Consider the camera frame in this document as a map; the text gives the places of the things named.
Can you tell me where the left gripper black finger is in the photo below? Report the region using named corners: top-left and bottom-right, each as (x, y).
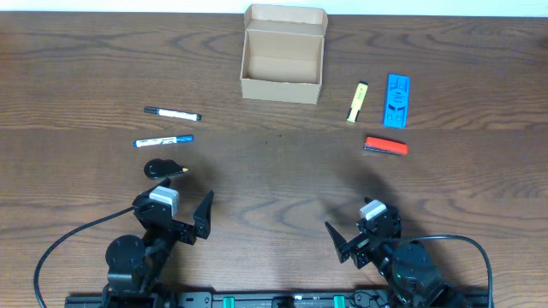
top-left (143, 178), bottom-right (171, 196)
top-left (193, 191), bottom-right (214, 240)

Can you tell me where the blue white marker pen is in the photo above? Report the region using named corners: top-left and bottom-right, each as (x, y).
top-left (134, 135), bottom-right (194, 148)

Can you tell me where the red black stapler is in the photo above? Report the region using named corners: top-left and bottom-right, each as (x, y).
top-left (364, 137), bottom-right (408, 156)

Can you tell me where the blue plastic tool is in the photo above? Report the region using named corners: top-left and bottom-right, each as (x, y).
top-left (383, 74), bottom-right (410, 129)

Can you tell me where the yellow highlighter pen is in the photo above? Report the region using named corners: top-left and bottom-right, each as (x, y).
top-left (346, 81), bottom-right (369, 123)

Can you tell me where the cardboard box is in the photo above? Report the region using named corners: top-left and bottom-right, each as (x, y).
top-left (240, 3), bottom-right (328, 104)

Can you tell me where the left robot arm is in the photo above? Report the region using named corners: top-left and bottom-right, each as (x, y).
top-left (101, 179), bottom-right (214, 307)

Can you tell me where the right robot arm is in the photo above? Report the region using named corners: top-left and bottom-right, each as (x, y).
top-left (325, 198), bottom-right (470, 307)

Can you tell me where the black white marker pen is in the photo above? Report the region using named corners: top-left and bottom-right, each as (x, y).
top-left (144, 106), bottom-right (201, 121)

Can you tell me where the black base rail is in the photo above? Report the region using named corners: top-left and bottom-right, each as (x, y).
top-left (64, 289), bottom-right (488, 308)

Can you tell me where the right black cable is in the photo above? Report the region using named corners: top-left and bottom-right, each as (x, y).
top-left (400, 234), bottom-right (495, 308)

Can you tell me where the black cable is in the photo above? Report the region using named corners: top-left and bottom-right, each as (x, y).
top-left (33, 206), bottom-right (136, 308)
top-left (400, 234), bottom-right (495, 308)

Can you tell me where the left black cable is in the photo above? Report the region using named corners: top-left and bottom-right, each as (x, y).
top-left (33, 206), bottom-right (136, 308)

